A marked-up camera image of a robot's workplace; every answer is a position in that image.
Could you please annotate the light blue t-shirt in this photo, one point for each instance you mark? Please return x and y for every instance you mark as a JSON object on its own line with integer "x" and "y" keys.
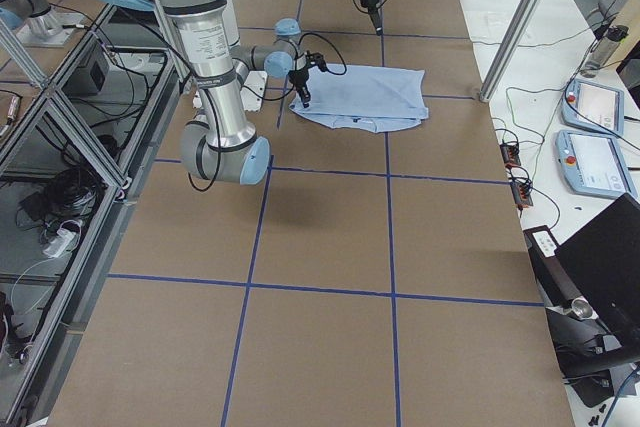
{"x": 374, "y": 99}

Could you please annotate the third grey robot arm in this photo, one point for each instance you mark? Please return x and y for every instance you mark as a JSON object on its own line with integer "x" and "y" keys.
{"x": 36, "y": 22}

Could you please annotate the far orange connector block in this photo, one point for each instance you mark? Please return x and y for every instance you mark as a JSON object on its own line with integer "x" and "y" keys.
{"x": 510, "y": 155}

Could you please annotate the orange connector block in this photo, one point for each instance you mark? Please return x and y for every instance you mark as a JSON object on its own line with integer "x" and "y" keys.
{"x": 510, "y": 155}
{"x": 521, "y": 191}

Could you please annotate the near orange connector block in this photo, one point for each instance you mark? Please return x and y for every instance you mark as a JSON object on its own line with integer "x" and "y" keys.
{"x": 521, "y": 191}

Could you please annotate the clear water bottle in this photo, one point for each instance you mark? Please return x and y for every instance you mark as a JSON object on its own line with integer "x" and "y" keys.
{"x": 604, "y": 49}

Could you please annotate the far blue teach pendant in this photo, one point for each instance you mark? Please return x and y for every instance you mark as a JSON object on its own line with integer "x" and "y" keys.
{"x": 593, "y": 107}

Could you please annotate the blue teach pendant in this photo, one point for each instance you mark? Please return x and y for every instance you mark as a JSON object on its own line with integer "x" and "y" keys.
{"x": 593, "y": 165}
{"x": 593, "y": 107}

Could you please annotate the near blue teach pendant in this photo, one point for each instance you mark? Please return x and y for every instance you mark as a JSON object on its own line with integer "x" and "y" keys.
{"x": 593, "y": 165}

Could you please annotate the white power strip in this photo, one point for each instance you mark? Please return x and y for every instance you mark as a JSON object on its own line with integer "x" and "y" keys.
{"x": 59, "y": 244}

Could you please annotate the black box white label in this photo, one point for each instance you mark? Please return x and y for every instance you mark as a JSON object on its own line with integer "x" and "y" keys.
{"x": 563, "y": 295}

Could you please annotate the black monitor on stand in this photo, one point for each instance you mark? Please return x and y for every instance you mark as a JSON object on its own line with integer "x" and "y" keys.
{"x": 602, "y": 261}

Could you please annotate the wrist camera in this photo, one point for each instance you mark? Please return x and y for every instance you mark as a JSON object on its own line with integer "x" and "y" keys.
{"x": 316, "y": 59}

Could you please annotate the aluminium frame post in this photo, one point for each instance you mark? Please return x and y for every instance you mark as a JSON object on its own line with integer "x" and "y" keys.
{"x": 513, "y": 35}

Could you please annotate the aluminium truss frame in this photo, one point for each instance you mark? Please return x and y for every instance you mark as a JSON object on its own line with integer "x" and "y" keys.
{"x": 92, "y": 114}

